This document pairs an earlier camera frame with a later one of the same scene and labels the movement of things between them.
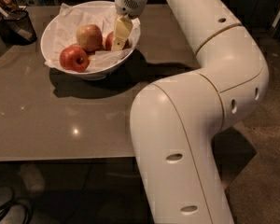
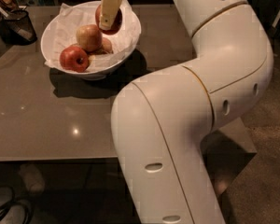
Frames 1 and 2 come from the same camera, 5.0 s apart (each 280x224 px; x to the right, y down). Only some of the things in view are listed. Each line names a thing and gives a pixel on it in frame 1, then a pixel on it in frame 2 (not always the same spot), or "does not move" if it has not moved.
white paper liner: [71, 18] does not move
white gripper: [130, 4] -> [109, 10]
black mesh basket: [17, 28] does not move
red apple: [73, 58] does not move
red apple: [108, 42] -> [117, 24]
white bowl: [77, 40] does not move
